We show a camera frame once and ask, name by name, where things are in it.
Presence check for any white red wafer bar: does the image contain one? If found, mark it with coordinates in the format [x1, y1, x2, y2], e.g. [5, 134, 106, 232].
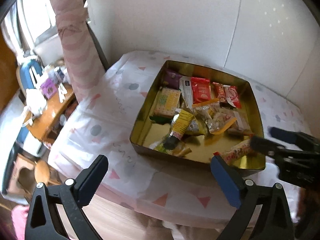
[213, 138, 255, 165]

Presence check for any clear orange-edged snack packet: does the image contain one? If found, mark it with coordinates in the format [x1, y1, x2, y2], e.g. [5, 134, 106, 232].
[192, 98, 236, 135]

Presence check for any small red white candy packet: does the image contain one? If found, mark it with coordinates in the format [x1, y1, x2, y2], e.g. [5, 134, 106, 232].
[223, 85, 241, 109]

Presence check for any red chocolate bar packet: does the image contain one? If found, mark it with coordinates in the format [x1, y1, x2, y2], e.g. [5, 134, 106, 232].
[213, 82, 227, 103]

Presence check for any large red snack packet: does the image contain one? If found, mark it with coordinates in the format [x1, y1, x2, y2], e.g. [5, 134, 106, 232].
[191, 77, 211, 104]

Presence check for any yellow green snack bag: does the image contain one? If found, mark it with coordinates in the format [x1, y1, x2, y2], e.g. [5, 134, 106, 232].
[149, 108, 209, 157]

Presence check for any white milk powder stick pack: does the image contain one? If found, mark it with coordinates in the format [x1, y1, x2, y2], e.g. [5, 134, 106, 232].
[179, 76, 193, 109]

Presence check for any green Weidan cracker packet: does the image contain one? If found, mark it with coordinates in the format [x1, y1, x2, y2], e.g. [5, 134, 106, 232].
[153, 88, 181, 118]

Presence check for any clear brown pastry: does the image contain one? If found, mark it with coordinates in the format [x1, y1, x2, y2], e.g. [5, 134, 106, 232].
[220, 108, 253, 136]

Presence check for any gold metal tin box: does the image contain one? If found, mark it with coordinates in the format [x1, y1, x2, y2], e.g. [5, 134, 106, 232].
[130, 60, 266, 171]

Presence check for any wooden side table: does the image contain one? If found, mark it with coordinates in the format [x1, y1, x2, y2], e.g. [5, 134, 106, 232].
[26, 84, 75, 144]

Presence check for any patterned white tablecloth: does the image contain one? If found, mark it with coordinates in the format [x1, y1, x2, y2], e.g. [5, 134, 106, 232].
[47, 49, 312, 230]

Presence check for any purple snack packet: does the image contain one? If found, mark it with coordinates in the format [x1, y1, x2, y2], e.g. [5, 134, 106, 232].
[162, 69, 182, 89]

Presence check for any purple box on table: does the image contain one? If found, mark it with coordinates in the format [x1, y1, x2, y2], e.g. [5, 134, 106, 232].
[40, 78, 57, 99]

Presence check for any blue chair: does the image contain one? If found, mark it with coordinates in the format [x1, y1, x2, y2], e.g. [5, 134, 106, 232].
[16, 59, 43, 96]

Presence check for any pink striped curtain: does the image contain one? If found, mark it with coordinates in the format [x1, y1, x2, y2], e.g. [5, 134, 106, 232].
[50, 0, 105, 101]

